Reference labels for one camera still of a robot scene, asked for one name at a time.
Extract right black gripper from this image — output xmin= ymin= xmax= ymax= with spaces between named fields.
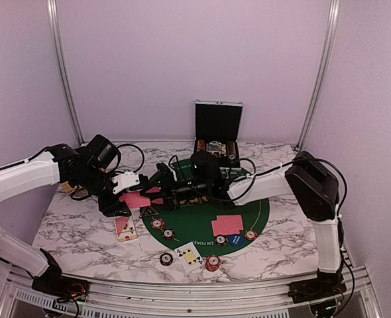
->
xmin=140 ymin=172 xmax=210 ymax=211

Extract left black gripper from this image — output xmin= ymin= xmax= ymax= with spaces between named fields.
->
xmin=73 ymin=164 xmax=131 ymax=217

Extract red playing card deck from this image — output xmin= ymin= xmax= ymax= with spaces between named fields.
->
xmin=119 ymin=192 xmax=151 ymax=210

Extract red card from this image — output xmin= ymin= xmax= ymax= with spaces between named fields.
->
xmin=146 ymin=187 xmax=160 ymax=193
xmin=216 ymin=215 xmax=244 ymax=231
xmin=211 ymin=220 xmax=240 ymax=237
xmin=151 ymin=198 xmax=164 ymax=205

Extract triangular black red dealer button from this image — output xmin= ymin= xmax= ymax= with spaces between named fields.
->
xmin=140 ymin=206 xmax=158 ymax=219

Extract red 5 chips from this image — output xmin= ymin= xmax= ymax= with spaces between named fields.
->
xmin=245 ymin=230 xmax=258 ymax=241
xmin=151 ymin=218 xmax=165 ymax=230

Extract black 100 chips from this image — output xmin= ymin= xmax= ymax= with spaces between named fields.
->
xmin=162 ymin=229 xmax=175 ymax=240
xmin=214 ymin=235 xmax=228 ymax=246

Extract black red 100 chip stack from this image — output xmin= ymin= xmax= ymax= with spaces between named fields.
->
xmin=159 ymin=252 xmax=174 ymax=266

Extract four of clubs card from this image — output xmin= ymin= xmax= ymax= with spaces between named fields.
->
xmin=174 ymin=242 xmax=204 ymax=272

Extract blue small blind button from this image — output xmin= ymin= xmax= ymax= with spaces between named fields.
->
xmin=228 ymin=235 xmax=244 ymax=247

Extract red yellow 5 chip stack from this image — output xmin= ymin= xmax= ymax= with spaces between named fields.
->
xmin=205 ymin=255 xmax=221 ymax=272

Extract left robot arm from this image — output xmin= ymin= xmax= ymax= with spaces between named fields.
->
xmin=0 ymin=134 xmax=142 ymax=299

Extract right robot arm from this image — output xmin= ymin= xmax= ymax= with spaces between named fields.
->
xmin=144 ymin=151 xmax=346 ymax=303

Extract playing card box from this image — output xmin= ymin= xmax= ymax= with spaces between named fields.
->
xmin=114 ymin=217 xmax=138 ymax=242

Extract round green poker mat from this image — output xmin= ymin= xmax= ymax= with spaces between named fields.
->
xmin=139 ymin=157 xmax=270 ymax=258

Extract left chip row in case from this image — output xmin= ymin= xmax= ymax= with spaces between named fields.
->
xmin=196 ymin=139 xmax=206 ymax=152

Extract chip row in case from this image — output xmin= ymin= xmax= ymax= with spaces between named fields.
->
xmin=227 ymin=141 xmax=237 ymax=162
xmin=196 ymin=139 xmax=206 ymax=152

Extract woven bamboo basket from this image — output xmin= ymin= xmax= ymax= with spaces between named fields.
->
xmin=61 ymin=182 xmax=78 ymax=195

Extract card deck in case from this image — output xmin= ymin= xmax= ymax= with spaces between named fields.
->
xmin=206 ymin=140 xmax=227 ymax=155

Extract right chip row in case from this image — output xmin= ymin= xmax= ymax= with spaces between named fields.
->
xmin=227 ymin=141 xmax=237 ymax=162

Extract aluminium poker chip case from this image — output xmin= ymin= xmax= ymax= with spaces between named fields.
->
xmin=194 ymin=99 xmax=244 ymax=176

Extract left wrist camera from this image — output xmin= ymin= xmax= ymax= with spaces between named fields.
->
xmin=111 ymin=171 xmax=140 ymax=194

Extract front aluminium rail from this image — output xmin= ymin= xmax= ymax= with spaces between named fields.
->
xmin=0 ymin=268 xmax=382 ymax=318

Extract left aluminium frame post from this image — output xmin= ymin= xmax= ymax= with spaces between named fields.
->
xmin=46 ymin=0 xmax=85 ymax=144

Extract aluminium frame post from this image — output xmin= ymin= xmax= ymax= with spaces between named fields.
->
xmin=46 ymin=0 xmax=85 ymax=144
xmin=295 ymin=0 xmax=341 ymax=150

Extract right aluminium frame post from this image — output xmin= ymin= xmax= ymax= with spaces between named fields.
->
xmin=295 ymin=0 xmax=341 ymax=150

